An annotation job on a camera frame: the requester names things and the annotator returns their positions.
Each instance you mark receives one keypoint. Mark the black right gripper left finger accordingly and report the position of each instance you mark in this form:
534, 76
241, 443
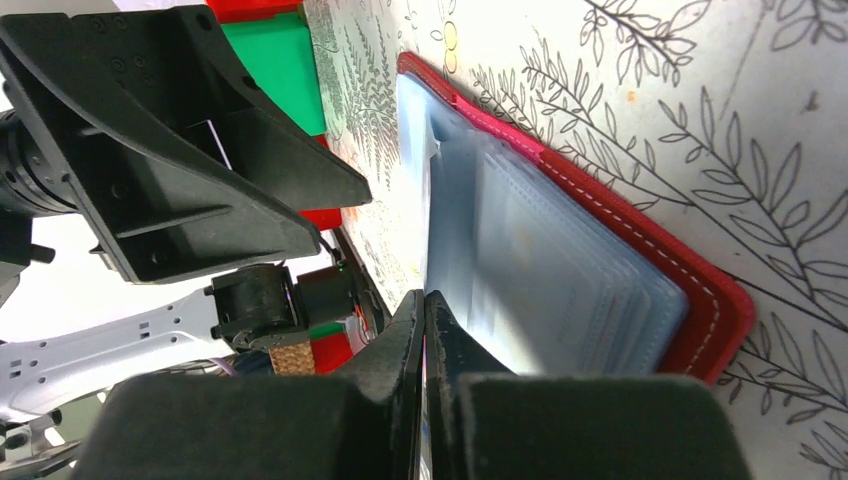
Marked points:
359, 422

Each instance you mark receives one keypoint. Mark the red leather card holder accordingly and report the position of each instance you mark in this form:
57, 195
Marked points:
542, 263

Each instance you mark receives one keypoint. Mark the floral patterned table mat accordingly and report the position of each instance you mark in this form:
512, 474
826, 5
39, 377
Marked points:
724, 121

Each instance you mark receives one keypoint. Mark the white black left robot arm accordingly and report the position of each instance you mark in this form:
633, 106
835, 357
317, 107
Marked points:
242, 309

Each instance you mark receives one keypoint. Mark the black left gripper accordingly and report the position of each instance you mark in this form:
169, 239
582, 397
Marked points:
148, 125

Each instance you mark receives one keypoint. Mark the red plastic bin far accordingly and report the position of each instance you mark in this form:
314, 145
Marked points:
238, 11

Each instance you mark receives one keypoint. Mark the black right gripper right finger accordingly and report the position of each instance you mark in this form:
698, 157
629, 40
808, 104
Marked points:
486, 422

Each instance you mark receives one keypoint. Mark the green plastic bin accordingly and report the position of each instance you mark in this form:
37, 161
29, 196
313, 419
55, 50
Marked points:
278, 53

